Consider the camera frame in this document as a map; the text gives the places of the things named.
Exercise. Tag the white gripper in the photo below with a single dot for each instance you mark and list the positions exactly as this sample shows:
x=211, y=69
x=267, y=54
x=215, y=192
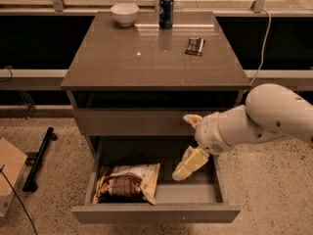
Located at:
x=208, y=132

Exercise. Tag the brown chip bag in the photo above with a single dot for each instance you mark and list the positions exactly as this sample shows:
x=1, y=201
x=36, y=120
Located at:
x=127, y=183

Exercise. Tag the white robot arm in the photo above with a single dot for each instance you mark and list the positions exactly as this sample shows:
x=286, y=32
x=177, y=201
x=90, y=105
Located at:
x=271, y=113

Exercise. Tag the closed grey top drawer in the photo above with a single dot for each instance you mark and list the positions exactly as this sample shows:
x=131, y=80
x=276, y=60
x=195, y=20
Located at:
x=118, y=123

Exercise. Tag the open grey middle drawer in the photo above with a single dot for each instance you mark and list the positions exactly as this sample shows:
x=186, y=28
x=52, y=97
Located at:
x=198, y=199

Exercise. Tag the grey drawer cabinet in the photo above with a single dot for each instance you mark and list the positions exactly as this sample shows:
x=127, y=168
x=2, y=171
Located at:
x=144, y=67

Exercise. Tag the dark snack packet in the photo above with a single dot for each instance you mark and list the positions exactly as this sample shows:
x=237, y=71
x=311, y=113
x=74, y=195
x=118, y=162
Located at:
x=195, y=46

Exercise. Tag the blue pepsi can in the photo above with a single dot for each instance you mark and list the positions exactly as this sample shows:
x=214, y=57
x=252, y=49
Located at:
x=165, y=19

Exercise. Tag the white bowl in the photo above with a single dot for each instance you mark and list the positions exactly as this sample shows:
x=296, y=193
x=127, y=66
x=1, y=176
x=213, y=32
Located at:
x=125, y=14

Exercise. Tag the black metal bar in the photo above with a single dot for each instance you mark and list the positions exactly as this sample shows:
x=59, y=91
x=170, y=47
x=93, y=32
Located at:
x=30, y=184

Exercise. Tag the grey metal rail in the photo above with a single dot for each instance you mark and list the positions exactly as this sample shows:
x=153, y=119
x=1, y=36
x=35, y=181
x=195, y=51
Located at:
x=50, y=80

